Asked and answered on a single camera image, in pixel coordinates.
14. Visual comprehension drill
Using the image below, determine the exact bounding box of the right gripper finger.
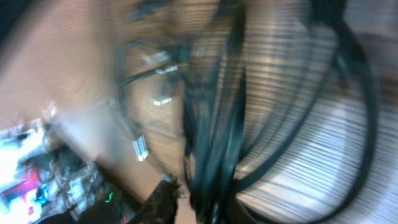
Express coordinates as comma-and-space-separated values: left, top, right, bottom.
129, 174, 180, 224

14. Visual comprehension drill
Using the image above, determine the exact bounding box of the black USB cable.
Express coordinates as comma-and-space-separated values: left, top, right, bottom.
113, 0, 380, 224

